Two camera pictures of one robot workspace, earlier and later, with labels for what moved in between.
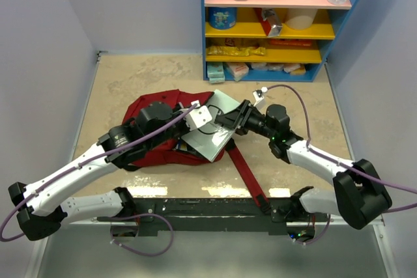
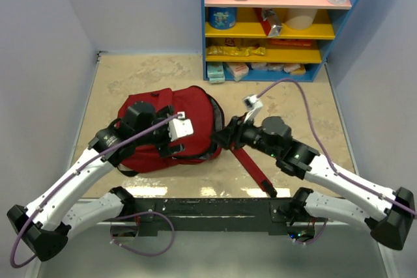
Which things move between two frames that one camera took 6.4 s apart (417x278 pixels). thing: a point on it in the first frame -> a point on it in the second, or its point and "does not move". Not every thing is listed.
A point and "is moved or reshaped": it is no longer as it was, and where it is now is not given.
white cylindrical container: (300, 18) does not move
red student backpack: (174, 99) is moved or reshaped
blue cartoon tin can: (222, 17) does not move
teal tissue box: (215, 72) does not move
